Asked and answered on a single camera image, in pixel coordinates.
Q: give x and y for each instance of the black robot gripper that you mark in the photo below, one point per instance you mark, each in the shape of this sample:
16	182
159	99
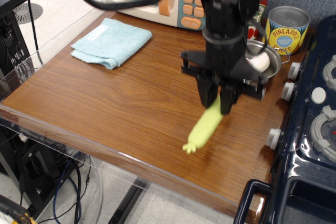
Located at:
222	69

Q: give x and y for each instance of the yellow handled ice cream scoop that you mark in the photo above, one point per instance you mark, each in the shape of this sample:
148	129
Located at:
204	128

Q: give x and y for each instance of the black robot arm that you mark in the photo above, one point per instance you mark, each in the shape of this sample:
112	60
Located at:
227	17

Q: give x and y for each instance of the toy mushroom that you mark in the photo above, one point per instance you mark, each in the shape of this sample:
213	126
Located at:
260	62

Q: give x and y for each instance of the small steel pot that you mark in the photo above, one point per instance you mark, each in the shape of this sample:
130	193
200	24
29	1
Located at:
277	56

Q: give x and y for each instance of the white stove knob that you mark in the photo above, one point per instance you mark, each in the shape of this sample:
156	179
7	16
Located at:
287	91
294	70
273	138

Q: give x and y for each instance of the tomato sauce can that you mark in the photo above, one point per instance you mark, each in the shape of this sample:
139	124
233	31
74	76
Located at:
253	32

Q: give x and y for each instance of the pineapple slices can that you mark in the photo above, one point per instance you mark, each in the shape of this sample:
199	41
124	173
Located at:
286	28

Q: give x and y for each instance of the light blue folded cloth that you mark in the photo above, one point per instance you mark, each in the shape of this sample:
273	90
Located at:
110	44

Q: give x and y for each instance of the dark blue toy stove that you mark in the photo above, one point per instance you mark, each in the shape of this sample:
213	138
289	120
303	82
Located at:
302	188

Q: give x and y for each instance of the clear acrylic table guard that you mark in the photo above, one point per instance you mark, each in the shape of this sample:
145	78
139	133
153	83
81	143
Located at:
138	116

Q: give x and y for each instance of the black table leg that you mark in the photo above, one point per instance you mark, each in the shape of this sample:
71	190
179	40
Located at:
126	205

